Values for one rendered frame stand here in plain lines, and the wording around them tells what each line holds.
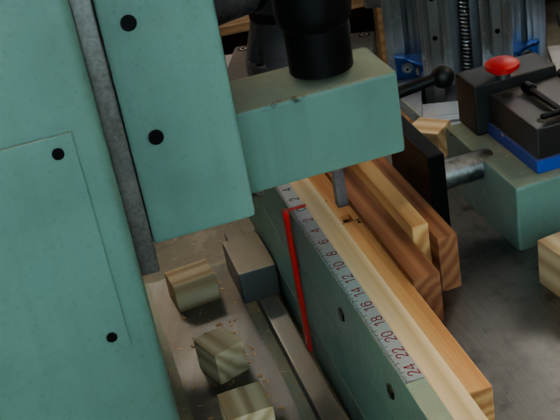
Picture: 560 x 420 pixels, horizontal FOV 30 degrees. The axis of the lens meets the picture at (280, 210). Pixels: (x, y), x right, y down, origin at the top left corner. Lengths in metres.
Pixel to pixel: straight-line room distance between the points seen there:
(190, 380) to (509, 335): 0.31
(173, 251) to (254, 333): 1.79
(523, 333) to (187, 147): 0.28
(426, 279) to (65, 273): 0.26
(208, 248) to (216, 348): 1.83
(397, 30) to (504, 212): 0.81
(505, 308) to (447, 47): 0.83
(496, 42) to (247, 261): 0.69
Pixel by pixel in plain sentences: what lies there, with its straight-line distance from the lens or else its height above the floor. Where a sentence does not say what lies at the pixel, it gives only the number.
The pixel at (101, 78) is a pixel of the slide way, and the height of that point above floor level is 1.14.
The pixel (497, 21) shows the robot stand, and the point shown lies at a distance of 1.57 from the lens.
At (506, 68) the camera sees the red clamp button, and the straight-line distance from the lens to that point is 0.92.
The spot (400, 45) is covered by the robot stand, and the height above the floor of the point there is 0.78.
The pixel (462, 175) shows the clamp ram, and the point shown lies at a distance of 0.90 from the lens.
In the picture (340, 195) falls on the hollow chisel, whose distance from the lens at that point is 0.87.
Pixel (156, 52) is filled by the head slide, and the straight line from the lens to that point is 0.72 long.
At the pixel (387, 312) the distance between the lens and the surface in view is 0.74.
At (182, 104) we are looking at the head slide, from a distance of 0.73.
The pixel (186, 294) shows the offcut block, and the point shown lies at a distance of 1.05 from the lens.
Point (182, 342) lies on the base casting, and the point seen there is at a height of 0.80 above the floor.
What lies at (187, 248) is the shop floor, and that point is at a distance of 2.78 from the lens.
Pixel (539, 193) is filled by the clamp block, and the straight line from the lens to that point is 0.87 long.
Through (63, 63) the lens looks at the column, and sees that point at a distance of 0.67.
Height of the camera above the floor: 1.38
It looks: 29 degrees down
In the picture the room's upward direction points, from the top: 10 degrees counter-clockwise
